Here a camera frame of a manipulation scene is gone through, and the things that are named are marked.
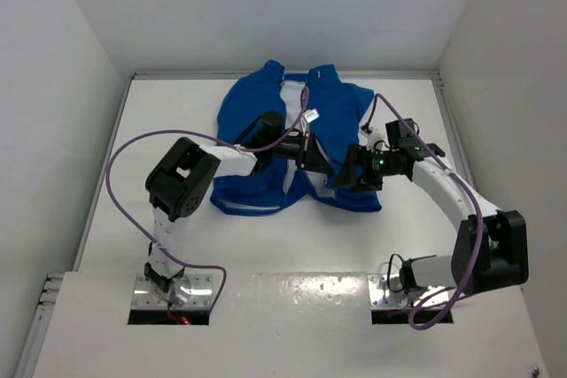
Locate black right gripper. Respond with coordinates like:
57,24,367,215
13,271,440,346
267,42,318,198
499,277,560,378
331,143,402,193

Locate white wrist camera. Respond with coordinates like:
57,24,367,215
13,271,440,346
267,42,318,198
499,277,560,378
360,125,389,151
301,109,320,123

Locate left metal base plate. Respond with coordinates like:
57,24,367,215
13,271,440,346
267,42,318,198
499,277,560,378
130,274,214,311

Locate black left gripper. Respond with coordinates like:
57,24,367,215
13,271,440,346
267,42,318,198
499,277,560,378
268,130,333,174

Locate metal base plate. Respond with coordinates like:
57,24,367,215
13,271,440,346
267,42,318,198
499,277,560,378
130,274,214,311
367,274,448,312

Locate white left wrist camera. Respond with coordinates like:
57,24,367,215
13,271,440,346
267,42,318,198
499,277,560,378
301,109,320,123

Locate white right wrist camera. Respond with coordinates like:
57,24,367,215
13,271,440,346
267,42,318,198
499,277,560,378
360,125,389,151

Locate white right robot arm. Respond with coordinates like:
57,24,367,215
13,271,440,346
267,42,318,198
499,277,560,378
333,119,529,296

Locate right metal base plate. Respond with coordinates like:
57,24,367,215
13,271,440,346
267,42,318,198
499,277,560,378
367,274,448,312

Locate blue zip-up vest jacket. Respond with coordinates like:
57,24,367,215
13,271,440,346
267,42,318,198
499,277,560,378
210,60,382,217

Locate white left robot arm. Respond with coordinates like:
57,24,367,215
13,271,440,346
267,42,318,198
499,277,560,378
144,110,333,294

